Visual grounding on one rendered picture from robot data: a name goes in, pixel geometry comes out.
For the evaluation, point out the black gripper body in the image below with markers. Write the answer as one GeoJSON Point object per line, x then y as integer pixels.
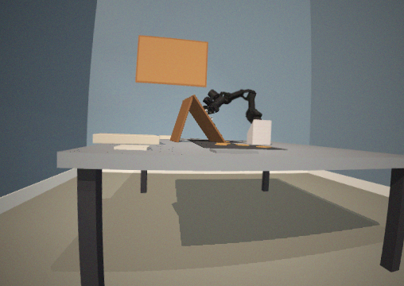
{"type": "Point", "coordinates": [215, 106]}

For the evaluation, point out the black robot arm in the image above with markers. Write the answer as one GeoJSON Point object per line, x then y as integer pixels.
{"type": "Point", "coordinates": [251, 113]}

